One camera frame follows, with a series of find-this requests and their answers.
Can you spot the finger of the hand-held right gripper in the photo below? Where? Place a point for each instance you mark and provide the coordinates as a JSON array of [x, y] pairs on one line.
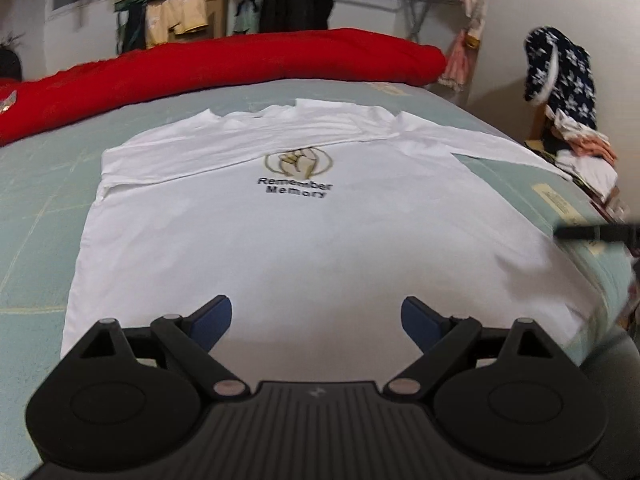
[[600, 233]]

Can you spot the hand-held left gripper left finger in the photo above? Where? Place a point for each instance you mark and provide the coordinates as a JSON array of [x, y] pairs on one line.
[[212, 320]]

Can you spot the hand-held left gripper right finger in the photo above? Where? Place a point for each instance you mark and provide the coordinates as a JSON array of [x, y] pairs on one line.
[[422, 322]]

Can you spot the white printed t-shirt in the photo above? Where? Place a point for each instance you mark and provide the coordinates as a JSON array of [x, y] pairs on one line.
[[300, 235]]

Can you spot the pile of light clothes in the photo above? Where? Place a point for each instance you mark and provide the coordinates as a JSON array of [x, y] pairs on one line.
[[585, 160]]

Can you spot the cream hanging clothes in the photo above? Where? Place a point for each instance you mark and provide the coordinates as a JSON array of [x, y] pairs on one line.
[[175, 17]]

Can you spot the navy star-print garment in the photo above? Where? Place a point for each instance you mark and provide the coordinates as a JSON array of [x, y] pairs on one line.
[[565, 75]]

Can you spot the pink floral curtain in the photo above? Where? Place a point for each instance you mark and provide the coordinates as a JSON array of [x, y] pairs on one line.
[[470, 25]]

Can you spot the red quilt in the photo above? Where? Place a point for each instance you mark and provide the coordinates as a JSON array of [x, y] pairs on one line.
[[200, 70]]

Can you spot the metal drying rack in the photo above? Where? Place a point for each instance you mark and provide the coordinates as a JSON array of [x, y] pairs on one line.
[[415, 0]]

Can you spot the teal hanging garment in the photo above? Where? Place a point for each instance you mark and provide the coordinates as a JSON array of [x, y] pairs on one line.
[[245, 17]]

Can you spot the cardboard box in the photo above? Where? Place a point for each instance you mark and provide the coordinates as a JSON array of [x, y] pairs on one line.
[[217, 15]]

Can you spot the green bag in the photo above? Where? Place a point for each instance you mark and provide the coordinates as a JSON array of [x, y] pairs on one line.
[[132, 20]]

